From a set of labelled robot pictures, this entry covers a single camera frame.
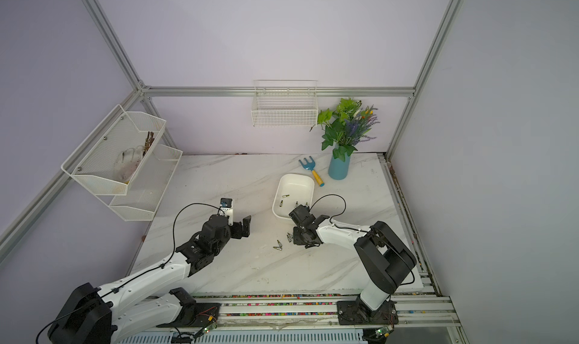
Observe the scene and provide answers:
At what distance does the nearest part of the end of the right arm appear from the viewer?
0.67 metres

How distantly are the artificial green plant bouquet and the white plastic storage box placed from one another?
0.22m

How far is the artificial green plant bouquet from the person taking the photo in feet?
2.87

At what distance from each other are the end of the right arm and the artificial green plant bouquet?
0.29 metres

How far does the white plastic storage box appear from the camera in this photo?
1028 millimetres

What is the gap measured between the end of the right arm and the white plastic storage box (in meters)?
0.20

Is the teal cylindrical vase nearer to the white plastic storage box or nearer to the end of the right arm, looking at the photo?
the white plastic storage box
